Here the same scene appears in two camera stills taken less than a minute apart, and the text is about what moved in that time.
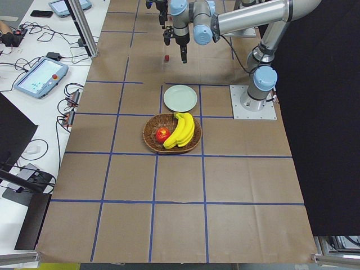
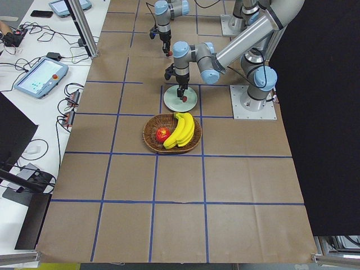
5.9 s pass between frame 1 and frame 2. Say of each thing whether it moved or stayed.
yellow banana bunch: stayed
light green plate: stayed
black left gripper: moved
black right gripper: moved
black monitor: stayed
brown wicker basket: stayed
